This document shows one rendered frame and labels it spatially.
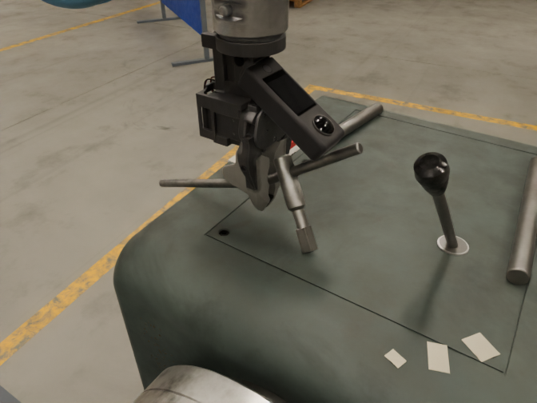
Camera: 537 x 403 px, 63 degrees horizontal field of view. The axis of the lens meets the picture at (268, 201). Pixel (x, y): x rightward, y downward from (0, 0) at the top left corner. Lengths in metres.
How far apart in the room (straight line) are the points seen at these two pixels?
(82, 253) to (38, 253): 0.24
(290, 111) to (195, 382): 0.27
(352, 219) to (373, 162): 0.15
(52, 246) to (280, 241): 2.24
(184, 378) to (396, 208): 0.34
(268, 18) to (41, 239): 2.44
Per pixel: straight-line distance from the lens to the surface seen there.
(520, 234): 0.59
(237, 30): 0.44
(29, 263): 2.64
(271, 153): 0.52
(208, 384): 0.45
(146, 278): 0.54
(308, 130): 0.43
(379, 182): 0.66
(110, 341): 2.11
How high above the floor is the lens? 1.61
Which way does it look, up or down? 36 degrees down
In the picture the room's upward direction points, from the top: straight up
